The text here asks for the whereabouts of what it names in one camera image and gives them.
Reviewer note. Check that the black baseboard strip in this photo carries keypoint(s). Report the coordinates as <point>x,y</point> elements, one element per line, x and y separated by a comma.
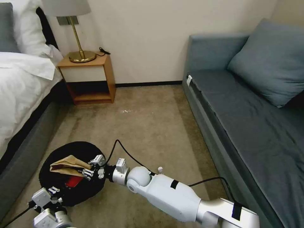
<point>149,83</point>

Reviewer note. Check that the red flat packet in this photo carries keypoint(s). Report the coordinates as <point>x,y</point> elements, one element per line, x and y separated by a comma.
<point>73,182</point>

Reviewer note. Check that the black round trash bin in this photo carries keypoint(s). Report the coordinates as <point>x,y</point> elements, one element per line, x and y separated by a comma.
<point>71,197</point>

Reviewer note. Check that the black headboard panel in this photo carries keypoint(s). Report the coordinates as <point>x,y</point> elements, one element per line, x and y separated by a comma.
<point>46,28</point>

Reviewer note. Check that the grey-blue sofa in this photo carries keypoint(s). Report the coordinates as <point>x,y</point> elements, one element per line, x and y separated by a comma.
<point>249,123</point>

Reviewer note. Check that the metal wall switch plate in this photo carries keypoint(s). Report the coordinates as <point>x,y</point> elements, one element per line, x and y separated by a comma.
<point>62,21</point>

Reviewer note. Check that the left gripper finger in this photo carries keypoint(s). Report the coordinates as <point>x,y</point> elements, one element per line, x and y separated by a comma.
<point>57,201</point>
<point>53,189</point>

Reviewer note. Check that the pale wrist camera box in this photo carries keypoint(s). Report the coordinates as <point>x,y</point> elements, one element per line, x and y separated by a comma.
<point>41,197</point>

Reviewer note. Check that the brown paper bag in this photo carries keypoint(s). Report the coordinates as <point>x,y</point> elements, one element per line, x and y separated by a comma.
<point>66,165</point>

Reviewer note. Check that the white sofa tag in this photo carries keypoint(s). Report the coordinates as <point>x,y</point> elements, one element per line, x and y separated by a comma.
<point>189,80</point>

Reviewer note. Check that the small white scraps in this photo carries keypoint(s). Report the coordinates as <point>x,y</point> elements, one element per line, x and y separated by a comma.
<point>127,110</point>

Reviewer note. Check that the brass table lamp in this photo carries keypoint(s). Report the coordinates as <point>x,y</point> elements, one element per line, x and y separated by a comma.
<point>66,7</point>

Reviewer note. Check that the grey bed frame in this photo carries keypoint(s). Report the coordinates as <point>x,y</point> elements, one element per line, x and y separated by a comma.
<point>26,152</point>

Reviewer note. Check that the wooden nightstand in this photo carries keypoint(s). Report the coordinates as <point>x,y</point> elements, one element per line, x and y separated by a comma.
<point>85,73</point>

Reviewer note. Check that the white bed duvet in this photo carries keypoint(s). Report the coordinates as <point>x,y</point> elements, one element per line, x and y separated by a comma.
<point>21,95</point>

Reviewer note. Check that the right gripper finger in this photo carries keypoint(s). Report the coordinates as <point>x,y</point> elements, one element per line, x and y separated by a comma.
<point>87,174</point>
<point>97,159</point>

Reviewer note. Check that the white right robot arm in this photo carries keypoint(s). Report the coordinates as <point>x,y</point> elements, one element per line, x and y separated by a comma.
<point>166,190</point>

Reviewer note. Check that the white pillow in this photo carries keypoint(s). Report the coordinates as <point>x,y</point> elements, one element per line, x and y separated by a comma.
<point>28,28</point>

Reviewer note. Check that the grey-blue cushion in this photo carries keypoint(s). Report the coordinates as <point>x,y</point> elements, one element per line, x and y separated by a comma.
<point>270,61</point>

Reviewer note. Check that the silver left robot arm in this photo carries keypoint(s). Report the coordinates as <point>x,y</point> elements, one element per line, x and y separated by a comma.
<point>52,218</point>

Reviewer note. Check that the grey padded headboard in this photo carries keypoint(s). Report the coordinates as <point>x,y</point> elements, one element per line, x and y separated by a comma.
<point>7,28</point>

